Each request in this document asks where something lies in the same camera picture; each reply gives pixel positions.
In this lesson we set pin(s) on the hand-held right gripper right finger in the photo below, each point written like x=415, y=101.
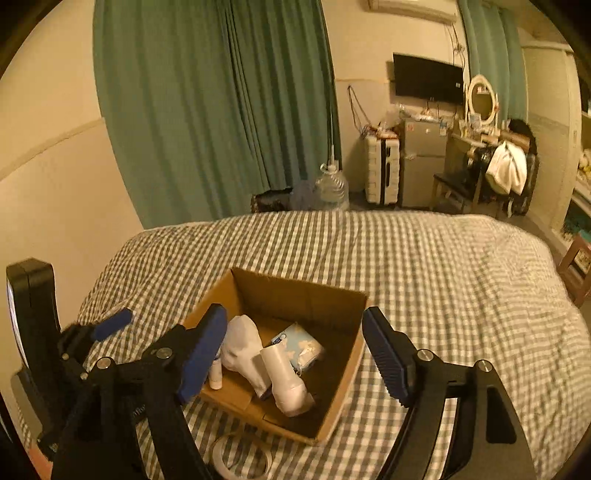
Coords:
x=385, y=357

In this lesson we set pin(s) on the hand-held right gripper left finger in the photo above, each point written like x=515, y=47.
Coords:
x=202, y=355

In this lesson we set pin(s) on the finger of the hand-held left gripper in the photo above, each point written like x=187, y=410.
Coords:
x=113, y=322

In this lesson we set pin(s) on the brown cardboard box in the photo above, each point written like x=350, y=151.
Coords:
x=295, y=300

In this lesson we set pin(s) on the small white bottle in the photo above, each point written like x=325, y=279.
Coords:
x=215, y=376

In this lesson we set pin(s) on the white cloth pouch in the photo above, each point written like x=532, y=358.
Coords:
x=242, y=346

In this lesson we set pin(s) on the blue tissue pack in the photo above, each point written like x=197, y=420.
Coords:
x=300, y=344

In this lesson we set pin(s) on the white rolled sock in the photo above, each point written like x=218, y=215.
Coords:
x=286, y=383

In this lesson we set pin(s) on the grey checked blanket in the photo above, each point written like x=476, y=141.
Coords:
x=438, y=277

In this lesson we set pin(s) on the white tape roll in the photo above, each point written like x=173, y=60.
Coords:
x=218, y=454

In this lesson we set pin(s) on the dark patterned bag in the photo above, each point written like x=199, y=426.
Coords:
x=272, y=201

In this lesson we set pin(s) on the clear water jug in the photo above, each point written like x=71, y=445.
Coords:
x=330, y=189

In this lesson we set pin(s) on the white suitcase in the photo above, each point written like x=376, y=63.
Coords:
x=376, y=170

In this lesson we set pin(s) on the dark wooden chair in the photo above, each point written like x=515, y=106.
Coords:
x=455, y=180

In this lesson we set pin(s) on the silver small fridge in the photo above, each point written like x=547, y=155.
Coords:
x=422, y=157

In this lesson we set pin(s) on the wooden stool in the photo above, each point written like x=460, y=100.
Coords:
x=575, y=272

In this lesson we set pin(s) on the white garment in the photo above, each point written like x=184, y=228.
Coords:
x=505, y=168

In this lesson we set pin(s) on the black garment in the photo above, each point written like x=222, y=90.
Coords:
x=531, y=184

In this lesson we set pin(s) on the plastic bag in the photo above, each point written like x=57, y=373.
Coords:
x=383, y=131

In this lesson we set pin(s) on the wide green curtain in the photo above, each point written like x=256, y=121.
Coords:
x=207, y=92

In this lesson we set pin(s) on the white vanity mirror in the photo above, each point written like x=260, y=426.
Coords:
x=482, y=99

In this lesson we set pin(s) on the narrow green curtain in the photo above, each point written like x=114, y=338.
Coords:
x=489, y=46

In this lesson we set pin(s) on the white air conditioner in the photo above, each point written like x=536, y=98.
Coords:
x=415, y=9

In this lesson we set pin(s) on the black wall television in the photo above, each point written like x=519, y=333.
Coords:
x=425, y=76

